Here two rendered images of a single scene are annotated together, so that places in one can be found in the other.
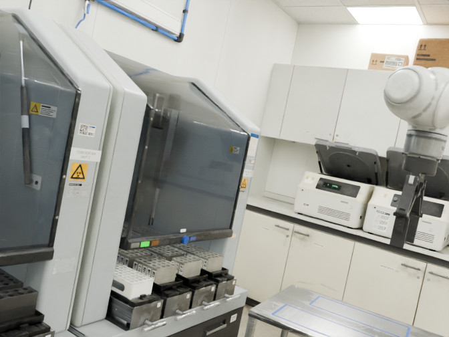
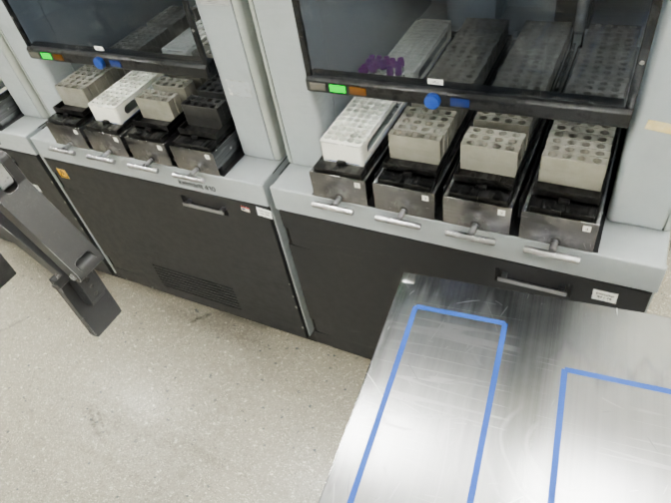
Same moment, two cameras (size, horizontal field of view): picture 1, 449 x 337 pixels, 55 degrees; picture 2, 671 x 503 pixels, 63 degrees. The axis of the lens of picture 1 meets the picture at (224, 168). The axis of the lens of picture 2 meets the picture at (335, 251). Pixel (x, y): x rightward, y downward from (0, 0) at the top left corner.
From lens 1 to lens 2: 154 cm
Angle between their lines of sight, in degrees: 89
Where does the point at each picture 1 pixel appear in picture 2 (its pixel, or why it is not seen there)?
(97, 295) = (300, 137)
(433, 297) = not seen: outside the picture
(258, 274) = not seen: outside the picture
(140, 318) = (328, 189)
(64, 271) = (242, 95)
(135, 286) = (325, 145)
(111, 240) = (290, 70)
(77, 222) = (230, 39)
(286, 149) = not seen: outside the picture
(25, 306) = (210, 119)
